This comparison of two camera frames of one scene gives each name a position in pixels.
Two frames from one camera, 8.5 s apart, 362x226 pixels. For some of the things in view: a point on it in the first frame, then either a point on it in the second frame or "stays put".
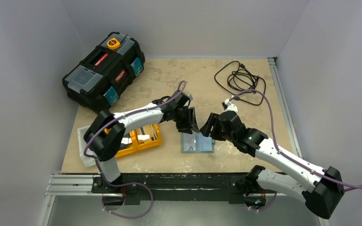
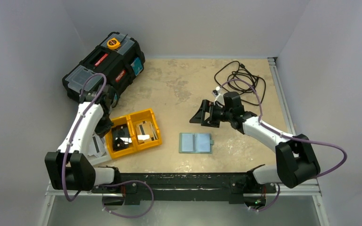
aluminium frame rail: [80, 185] stays put
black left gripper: [190, 124] → [101, 130]
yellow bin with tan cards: [154, 140] stays put
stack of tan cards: [151, 130] stays put
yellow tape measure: [113, 44] stays put
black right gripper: [217, 125] → [209, 113]
